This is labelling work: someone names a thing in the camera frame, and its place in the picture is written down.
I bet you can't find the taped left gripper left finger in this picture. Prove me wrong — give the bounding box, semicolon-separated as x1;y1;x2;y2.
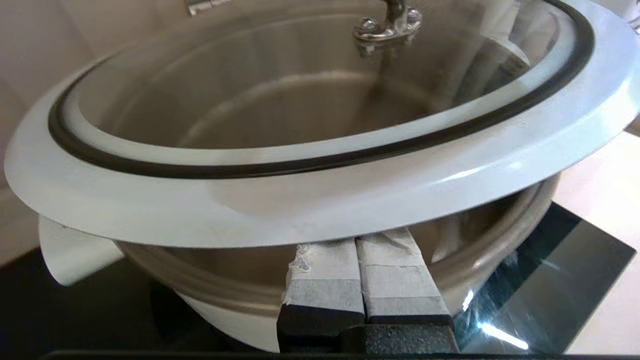
277;239;367;353

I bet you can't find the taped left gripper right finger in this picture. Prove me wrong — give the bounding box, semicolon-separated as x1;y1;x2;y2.
356;227;457;331

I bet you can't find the glass lid white rim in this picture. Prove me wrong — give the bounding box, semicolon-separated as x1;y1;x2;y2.
4;0;640;249

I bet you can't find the white cooking pot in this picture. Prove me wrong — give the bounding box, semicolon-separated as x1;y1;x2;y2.
39;172;562;354

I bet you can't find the large black glass cooktop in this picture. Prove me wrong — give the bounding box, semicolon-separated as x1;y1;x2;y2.
0;202;637;360

